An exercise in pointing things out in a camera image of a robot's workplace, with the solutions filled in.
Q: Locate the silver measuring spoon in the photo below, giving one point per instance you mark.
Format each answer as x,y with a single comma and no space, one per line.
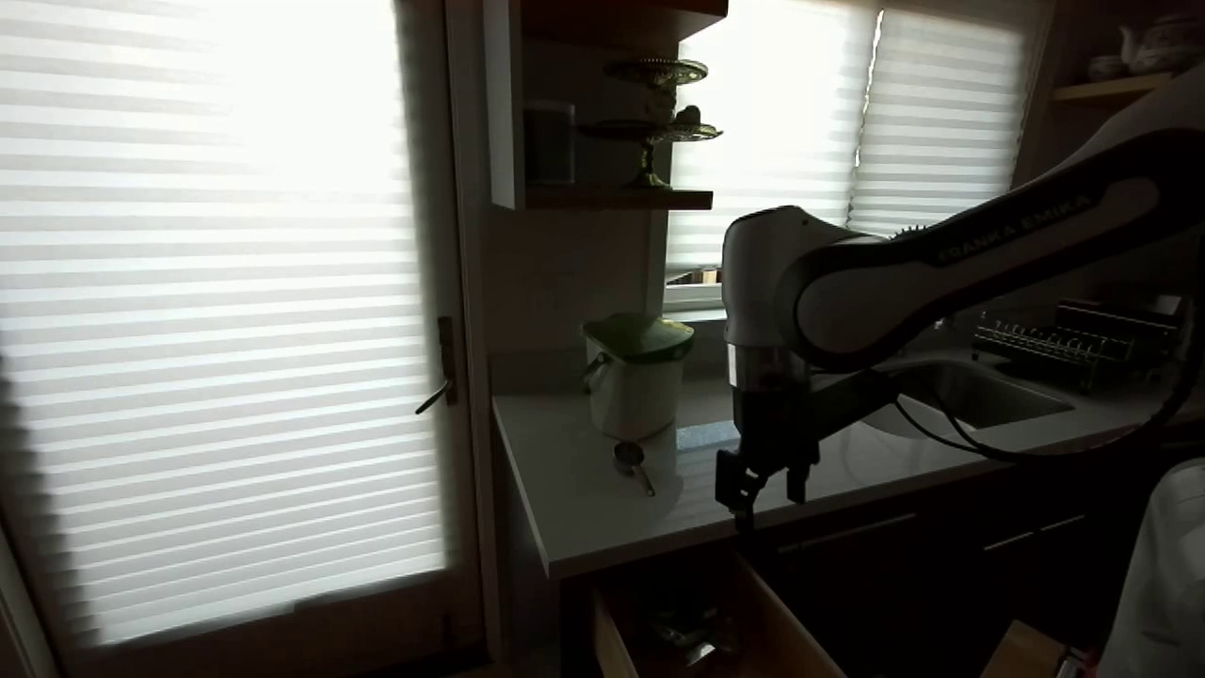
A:
629,458

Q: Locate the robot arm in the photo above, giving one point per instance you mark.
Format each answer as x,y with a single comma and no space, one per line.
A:
988,245

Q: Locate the dark cup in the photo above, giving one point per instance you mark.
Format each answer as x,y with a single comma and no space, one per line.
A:
550,141

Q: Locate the black dish rack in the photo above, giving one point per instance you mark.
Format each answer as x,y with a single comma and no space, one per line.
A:
1073,344

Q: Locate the sink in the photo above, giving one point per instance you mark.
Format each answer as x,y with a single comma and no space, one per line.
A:
979,395

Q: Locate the white bin with green lid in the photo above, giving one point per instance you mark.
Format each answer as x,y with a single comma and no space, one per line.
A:
635,386

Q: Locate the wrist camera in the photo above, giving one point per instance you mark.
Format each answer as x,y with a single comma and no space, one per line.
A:
847,400

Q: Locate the wide white window blind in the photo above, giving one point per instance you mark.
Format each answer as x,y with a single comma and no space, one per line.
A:
772,122

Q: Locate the light wooden shelf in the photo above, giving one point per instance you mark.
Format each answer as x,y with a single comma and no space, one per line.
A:
1111,89

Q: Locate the wooden wall shelf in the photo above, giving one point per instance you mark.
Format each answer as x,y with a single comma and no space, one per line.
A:
602,199

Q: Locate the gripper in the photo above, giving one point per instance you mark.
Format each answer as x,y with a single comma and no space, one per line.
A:
772,424

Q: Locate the white teapot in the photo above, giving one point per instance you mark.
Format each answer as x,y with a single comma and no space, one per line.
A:
1163,45

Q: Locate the wooden box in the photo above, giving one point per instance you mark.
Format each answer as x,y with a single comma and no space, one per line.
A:
1024,652

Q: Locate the wooden drawer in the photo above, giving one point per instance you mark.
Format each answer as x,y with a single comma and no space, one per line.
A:
781,640

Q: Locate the small metal cake stand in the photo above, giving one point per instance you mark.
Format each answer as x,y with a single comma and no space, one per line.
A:
656,72

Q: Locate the narrow white window blind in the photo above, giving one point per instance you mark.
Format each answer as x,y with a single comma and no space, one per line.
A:
941,122

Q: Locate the door with white blind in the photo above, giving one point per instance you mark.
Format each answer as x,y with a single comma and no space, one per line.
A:
226,330

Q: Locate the heap of kitchen utensils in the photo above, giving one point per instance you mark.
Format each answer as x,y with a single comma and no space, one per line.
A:
692,636

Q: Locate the large metal cake stand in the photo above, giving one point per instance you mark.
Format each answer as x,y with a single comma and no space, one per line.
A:
650,141

